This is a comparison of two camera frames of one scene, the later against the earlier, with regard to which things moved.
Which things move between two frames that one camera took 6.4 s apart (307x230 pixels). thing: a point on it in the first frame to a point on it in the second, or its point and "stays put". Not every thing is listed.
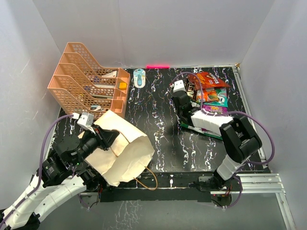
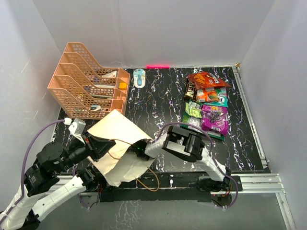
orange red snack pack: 209,94 stays put
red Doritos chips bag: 206,80 stays put
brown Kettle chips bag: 191,89 stays put
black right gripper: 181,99 to 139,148
